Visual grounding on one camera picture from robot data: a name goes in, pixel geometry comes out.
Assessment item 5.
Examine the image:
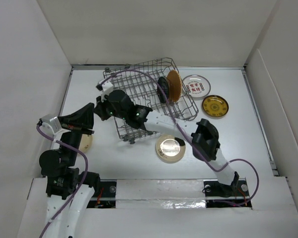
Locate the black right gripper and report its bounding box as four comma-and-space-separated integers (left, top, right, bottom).
93, 93, 127, 122

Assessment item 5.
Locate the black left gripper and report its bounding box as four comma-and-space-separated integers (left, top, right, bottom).
59, 101, 94, 165

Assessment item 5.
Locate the cream plate with red motifs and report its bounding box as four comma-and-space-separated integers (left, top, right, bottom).
79, 134, 93, 153

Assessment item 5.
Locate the glossy black plate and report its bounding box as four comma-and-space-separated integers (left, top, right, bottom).
157, 76, 170, 104

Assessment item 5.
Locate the orange woven bamboo plate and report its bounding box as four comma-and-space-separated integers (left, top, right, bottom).
166, 70, 182, 102

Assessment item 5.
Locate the cream plate with green brushstroke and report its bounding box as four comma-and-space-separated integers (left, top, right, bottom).
155, 134, 186, 164

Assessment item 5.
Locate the yellow plate with brown rim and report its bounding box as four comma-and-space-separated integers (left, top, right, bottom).
201, 95, 229, 118

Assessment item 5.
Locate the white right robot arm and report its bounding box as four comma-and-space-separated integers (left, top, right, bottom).
94, 90, 239, 195

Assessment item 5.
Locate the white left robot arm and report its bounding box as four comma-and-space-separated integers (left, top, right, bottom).
36, 103, 101, 238

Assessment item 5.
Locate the white plate with red characters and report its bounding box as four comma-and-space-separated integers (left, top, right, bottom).
182, 75, 211, 99

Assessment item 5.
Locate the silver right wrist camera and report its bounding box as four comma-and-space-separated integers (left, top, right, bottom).
96, 79, 114, 100

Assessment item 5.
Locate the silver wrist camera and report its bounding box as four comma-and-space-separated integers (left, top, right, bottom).
39, 115, 62, 136
96, 79, 114, 100

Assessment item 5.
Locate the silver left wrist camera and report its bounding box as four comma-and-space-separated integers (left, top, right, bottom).
39, 115, 62, 136

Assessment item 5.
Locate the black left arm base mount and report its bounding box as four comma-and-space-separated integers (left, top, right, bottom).
87, 180, 117, 209

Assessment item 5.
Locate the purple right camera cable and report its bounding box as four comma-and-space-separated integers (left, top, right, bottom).
99, 69, 260, 208

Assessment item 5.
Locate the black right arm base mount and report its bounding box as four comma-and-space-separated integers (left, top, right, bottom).
202, 179, 252, 208

